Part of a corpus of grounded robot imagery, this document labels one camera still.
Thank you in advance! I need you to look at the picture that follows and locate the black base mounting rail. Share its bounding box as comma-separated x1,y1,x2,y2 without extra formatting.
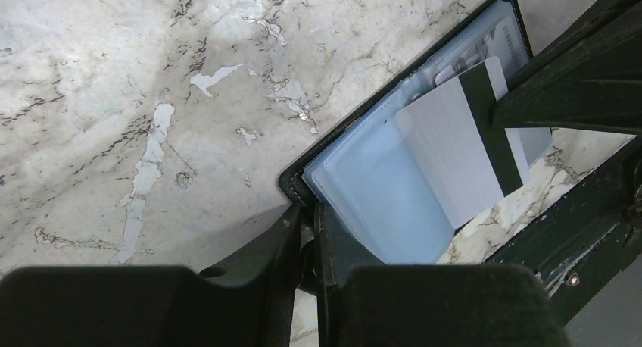
486,136,641,325

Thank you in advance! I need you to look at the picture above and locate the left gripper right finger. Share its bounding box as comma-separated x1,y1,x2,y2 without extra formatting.
313,202,570,347

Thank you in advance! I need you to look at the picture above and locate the black card holder wallet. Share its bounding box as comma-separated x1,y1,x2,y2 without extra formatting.
278,0,533,264

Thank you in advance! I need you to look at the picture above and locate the white striped credit card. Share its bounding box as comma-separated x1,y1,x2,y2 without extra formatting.
394,57,531,228

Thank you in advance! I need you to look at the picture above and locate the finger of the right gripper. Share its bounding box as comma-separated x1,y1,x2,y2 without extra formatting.
492,0,641,135

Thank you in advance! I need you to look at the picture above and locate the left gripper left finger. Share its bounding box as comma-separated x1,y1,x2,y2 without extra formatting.
1,205,302,346

